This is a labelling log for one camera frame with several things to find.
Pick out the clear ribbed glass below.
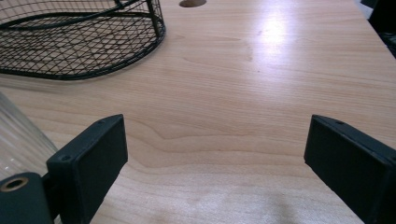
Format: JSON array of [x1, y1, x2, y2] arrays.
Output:
[[0, 91, 64, 224]]

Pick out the dark object beside table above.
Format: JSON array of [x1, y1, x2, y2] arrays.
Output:
[[361, 0, 396, 59]]

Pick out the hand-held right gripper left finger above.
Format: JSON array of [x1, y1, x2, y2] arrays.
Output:
[[46, 113, 129, 224]]

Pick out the black wire mesh basket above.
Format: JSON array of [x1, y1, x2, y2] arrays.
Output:
[[0, 0, 167, 81]]

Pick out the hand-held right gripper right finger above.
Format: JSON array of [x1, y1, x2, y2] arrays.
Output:
[[304, 114, 396, 224]]

